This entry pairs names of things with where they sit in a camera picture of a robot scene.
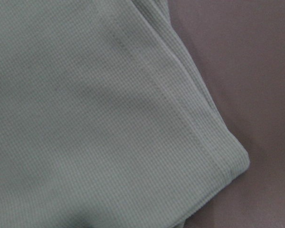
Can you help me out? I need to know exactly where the olive green long-sleeve shirt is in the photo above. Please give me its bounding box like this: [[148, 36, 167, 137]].
[[0, 0, 250, 228]]

